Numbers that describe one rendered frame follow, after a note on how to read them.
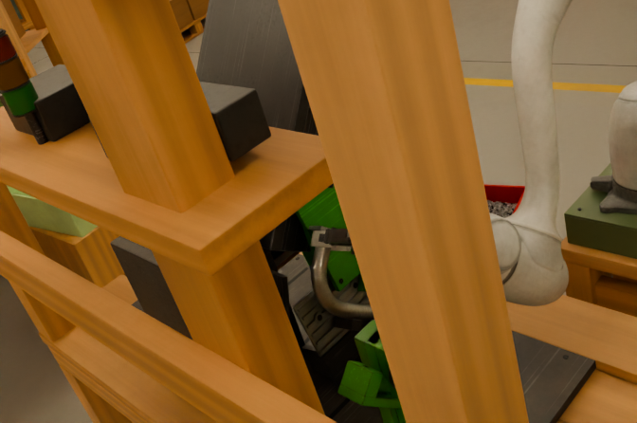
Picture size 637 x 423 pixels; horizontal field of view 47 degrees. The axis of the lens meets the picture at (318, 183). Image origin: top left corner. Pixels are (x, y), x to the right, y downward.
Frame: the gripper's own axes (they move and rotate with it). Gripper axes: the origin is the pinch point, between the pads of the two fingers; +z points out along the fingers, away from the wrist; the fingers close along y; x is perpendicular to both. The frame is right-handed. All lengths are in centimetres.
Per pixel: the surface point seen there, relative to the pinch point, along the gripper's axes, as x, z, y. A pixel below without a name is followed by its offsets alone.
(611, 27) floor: -209, 161, -322
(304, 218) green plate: -3.5, 4.4, 3.9
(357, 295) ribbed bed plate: 8.6, 6.0, -13.4
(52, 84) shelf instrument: -16, 17, 52
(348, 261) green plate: 2.5, 4.5, -8.4
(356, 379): 22.9, -21.0, 6.4
